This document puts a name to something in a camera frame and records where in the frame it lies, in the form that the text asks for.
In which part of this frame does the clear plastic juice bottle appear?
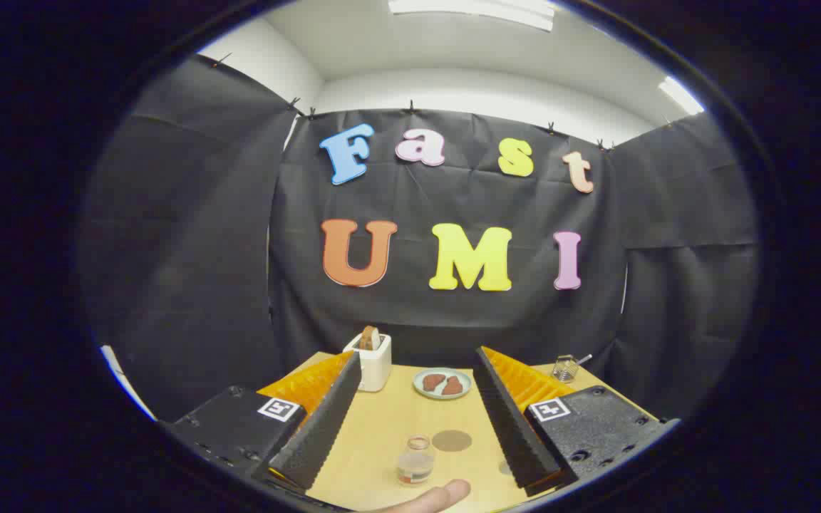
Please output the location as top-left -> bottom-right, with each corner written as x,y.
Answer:
396,436 -> 435,487

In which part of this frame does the pale green plate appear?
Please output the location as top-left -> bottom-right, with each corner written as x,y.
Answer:
413,368 -> 473,400

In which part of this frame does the round brown coaster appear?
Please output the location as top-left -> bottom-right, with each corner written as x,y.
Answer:
432,430 -> 473,452

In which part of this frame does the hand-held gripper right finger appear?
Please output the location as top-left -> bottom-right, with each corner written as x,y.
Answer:
473,346 -> 681,498

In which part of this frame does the long ceiling light panel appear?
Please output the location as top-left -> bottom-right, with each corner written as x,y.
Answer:
388,0 -> 557,33

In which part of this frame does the small ceiling light panel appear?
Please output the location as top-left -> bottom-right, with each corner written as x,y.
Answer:
659,76 -> 705,115

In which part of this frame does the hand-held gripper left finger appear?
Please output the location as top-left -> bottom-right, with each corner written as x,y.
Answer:
161,351 -> 363,492

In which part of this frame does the wooden table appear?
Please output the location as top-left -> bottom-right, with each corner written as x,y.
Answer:
261,351 -> 657,512

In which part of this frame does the black backdrop cloth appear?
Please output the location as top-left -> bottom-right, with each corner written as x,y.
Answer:
79,53 -> 760,421

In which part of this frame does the white toaster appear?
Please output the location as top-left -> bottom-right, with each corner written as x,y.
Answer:
344,332 -> 392,393

